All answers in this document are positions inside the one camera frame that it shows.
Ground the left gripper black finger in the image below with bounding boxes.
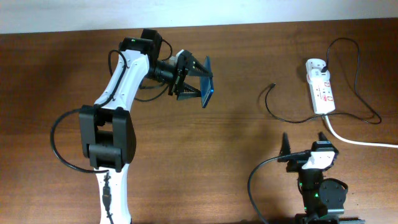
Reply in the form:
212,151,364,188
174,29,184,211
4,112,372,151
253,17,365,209
175,83,201,100
187,56,213,77

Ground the blue smartphone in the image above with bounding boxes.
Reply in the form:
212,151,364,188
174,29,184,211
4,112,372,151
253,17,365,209
200,56,214,108

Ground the black charger cable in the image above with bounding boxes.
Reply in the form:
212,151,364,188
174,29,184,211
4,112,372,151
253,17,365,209
264,37,382,125

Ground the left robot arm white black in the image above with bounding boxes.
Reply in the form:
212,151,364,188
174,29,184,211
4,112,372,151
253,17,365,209
79,29,214,223

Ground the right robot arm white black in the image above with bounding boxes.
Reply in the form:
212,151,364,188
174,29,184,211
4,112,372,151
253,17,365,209
277,132,366,224

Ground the white charger adapter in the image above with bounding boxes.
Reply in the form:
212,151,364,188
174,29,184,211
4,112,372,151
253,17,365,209
307,68,330,84

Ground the white power strip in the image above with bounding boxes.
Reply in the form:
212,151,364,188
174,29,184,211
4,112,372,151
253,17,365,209
305,58,335,114

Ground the white power strip cord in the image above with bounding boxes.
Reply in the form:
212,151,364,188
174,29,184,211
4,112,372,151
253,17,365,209
322,114,398,149

